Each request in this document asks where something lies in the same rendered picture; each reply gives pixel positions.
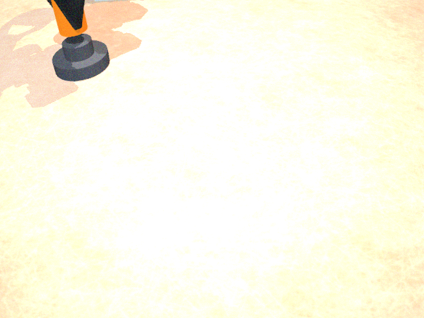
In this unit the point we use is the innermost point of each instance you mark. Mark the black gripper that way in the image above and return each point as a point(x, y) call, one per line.
point(73, 11)

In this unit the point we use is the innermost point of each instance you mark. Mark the orange cylinder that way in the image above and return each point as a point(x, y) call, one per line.
point(64, 27)

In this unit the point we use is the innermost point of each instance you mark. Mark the dark round pedestal with shaft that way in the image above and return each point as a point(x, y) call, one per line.
point(80, 58)

